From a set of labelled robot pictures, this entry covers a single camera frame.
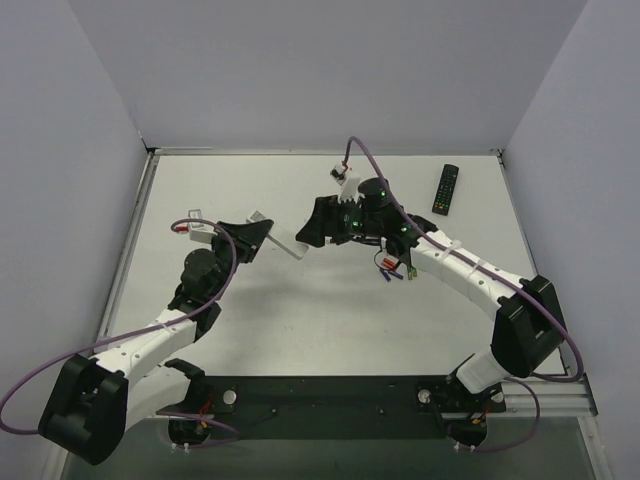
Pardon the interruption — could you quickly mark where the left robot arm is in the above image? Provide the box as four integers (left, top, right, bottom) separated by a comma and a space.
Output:
37, 218, 274, 465

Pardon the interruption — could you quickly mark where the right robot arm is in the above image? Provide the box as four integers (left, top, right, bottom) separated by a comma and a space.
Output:
296, 178, 565, 394

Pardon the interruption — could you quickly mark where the white AC remote with display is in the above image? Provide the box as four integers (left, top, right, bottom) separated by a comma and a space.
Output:
246, 210, 266, 223

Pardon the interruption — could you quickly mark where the black TV remote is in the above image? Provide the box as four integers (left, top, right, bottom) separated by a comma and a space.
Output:
432, 164, 459, 216

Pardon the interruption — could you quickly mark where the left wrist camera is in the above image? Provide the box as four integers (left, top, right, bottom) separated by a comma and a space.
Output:
187, 209, 215, 245

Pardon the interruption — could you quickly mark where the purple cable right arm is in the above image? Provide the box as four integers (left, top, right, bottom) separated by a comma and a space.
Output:
344, 135, 587, 454

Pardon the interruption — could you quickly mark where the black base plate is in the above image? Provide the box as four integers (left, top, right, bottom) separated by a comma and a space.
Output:
168, 375, 506, 445

